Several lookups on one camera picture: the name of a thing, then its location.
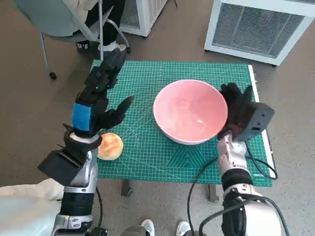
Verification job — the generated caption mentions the bare black robot left hand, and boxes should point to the bare black robot left hand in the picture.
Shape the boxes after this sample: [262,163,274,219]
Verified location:
[71,50,135,136]

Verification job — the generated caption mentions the black gloved robot right hand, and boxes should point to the black gloved robot right hand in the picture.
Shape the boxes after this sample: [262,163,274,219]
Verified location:
[218,83,255,141]

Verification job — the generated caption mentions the round toy bread bun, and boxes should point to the round toy bread bun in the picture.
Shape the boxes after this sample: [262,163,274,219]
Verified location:
[97,132,124,161]

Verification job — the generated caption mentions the pink bowl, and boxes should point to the pink bowl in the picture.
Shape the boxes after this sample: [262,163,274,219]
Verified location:
[152,79,228,145]

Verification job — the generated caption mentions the green cutting mat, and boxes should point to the green cutting mat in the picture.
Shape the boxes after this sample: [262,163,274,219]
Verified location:
[89,60,273,187]

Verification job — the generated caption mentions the large white grilled unit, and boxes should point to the large white grilled unit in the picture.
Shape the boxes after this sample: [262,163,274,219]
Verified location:
[204,0,315,66]

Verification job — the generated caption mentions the black metal table leg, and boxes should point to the black metal table leg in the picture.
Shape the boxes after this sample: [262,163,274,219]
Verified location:
[208,184,220,203]
[121,179,132,197]

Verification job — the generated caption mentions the seated person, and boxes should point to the seated person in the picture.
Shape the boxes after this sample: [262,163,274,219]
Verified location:
[61,0,127,54]

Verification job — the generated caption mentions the grey office chair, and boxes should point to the grey office chair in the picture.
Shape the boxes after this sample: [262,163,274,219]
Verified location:
[11,0,131,81]

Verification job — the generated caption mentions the person in pale clothing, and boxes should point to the person in pale clothing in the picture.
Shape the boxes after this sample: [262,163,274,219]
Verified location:
[0,178,64,236]

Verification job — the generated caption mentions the small black box device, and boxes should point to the small black box device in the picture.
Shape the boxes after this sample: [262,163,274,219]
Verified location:
[88,226,110,236]

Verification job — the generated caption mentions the small white grilled unit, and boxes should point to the small white grilled unit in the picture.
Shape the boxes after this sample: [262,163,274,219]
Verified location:
[119,0,169,37]

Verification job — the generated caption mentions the grey robot waist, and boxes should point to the grey robot waist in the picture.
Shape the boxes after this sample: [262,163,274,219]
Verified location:
[122,225,148,236]

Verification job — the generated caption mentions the white robot left foot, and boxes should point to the white robot left foot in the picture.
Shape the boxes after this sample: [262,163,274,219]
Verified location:
[140,218,156,236]

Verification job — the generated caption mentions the white robot foot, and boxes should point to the white robot foot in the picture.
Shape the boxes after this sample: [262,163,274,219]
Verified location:
[140,218,156,236]
[176,220,190,236]

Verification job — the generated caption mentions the white robot right foot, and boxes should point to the white robot right foot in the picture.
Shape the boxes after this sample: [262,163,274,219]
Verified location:
[176,220,190,236]

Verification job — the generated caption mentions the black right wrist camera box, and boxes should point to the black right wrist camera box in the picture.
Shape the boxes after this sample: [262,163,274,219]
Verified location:
[237,102,275,142]

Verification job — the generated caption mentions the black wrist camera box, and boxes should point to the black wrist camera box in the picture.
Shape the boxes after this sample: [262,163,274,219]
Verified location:
[237,102,275,142]
[37,148,86,186]

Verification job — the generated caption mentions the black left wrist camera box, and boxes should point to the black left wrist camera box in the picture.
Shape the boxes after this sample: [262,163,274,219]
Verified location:
[37,148,86,186]

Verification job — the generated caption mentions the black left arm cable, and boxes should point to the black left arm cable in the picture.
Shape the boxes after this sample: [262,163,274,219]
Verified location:
[94,186,104,229]

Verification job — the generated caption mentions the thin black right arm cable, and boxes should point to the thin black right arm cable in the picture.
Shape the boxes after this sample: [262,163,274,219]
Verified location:
[186,145,279,236]

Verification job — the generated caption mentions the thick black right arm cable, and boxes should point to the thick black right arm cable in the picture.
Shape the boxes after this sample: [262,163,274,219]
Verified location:
[198,196,291,236]

